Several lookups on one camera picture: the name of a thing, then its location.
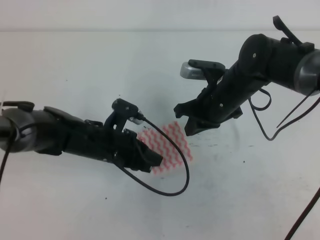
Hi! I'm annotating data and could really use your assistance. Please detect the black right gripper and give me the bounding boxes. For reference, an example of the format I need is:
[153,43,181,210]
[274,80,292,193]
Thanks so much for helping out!
[173,72,243,137]

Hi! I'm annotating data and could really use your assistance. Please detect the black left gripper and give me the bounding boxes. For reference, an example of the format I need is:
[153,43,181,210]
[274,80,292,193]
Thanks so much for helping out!
[62,123,163,173]

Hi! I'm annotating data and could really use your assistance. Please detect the pink white striped towel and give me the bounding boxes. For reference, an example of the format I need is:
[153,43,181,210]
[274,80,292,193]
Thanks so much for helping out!
[137,121,193,175]

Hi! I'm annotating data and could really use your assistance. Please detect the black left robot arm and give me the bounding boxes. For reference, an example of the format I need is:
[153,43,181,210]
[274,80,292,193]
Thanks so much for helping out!
[0,101,163,173]

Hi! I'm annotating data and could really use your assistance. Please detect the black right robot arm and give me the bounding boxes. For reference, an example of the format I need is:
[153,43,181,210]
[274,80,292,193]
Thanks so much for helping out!
[174,16,320,136]

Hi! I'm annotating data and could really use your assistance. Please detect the black left camera cable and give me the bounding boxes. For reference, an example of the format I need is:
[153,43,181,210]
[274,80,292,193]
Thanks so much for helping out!
[0,117,190,197]

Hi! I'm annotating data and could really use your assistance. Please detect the black camera cable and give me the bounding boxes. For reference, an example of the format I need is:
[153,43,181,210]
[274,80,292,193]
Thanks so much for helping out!
[248,87,320,240]
[0,117,190,197]

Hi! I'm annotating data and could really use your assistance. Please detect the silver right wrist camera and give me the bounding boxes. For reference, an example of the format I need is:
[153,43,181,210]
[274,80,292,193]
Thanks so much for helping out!
[180,59,226,85]

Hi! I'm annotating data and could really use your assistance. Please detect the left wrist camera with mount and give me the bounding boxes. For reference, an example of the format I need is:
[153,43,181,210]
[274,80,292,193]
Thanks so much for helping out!
[111,98,144,132]

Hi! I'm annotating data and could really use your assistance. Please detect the black right camera cable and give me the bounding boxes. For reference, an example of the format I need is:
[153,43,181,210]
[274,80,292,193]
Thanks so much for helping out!
[248,87,320,240]

